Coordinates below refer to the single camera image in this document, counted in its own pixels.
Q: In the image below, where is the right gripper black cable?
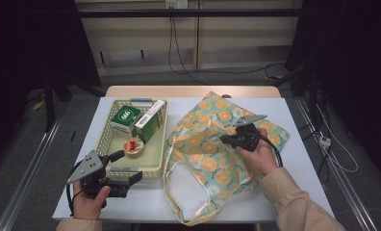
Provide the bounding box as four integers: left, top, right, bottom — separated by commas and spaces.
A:
259, 134, 284, 168

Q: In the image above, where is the light wooden table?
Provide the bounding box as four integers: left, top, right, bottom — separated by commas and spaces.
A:
105, 85, 282, 99

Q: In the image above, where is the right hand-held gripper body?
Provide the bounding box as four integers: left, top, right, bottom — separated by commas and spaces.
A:
232, 114, 268, 153

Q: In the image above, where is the white cable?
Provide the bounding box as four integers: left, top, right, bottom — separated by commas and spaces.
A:
317, 105, 360, 174

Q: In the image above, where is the tall green and white box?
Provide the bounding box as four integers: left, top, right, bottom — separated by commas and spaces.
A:
134, 99, 166, 144

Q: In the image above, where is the red tape roll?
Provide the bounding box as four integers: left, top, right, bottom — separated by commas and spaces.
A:
122, 137, 145, 158

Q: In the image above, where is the dark curtain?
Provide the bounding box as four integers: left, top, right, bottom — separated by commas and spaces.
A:
0, 0, 101, 167
286, 0, 381, 176

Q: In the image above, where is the black wall cable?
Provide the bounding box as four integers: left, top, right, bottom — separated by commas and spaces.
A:
167, 8, 286, 86

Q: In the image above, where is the white power strip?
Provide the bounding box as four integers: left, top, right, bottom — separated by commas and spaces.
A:
317, 135, 332, 149

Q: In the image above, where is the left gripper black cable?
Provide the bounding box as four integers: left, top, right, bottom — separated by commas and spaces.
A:
65, 184, 84, 218

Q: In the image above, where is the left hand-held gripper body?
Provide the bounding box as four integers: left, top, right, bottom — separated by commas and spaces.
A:
66, 149, 133, 199

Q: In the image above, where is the pale green plastic basket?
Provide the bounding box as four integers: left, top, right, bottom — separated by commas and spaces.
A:
95, 98, 169, 181

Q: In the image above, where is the metal floor rail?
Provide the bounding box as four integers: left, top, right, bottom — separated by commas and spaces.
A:
0, 115, 64, 231
293, 97, 379, 231

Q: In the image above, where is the person's left hand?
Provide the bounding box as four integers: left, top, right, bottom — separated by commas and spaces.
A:
72, 181, 112, 221

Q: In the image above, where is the white wall outlet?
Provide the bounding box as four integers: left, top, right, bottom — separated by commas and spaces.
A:
165, 0, 189, 10

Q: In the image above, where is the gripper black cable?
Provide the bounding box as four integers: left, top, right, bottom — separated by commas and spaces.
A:
65, 184, 84, 218
259, 134, 284, 168

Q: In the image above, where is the person's right hand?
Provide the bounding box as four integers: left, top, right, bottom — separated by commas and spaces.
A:
236, 128, 279, 176

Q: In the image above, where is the dark metal stand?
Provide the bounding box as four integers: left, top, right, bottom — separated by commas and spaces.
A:
43, 73, 103, 133

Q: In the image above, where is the black horizontal bar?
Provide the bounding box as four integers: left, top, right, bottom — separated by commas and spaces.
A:
77, 9, 303, 18

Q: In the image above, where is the square green box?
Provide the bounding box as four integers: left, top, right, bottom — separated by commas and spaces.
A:
110, 105, 142, 138

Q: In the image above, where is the orange-print cloth tote bag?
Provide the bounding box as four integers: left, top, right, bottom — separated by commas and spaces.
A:
162, 90, 291, 227

